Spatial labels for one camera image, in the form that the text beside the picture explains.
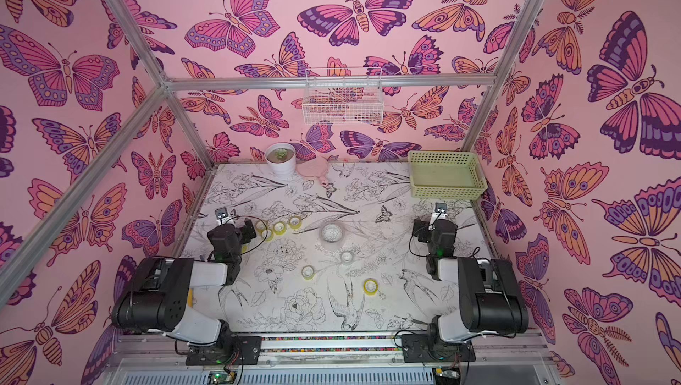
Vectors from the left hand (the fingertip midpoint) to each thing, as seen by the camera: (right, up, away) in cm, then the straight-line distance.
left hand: (237, 219), depth 94 cm
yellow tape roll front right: (+47, -21, -9) cm, 52 cm away
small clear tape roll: (+39, -13, -2) cm, 41 cm away
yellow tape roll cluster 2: (+14, -4, +5) cm, 15 cm away
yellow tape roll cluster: (+20, -2, +6) cm, 21 cm away
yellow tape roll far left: (+11, -7, +2) cm, 13 cm away
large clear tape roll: (+33, -5, +5) cm, 34 cm away
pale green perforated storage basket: (+82, +17, +20) cm, 86 cm away
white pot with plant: (+12, +23, +15) cm, 30 cm away
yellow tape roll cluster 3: (+7, -3, +5) cm, 9 cm away
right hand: (+68, +1, -1) cm, 68 cm away
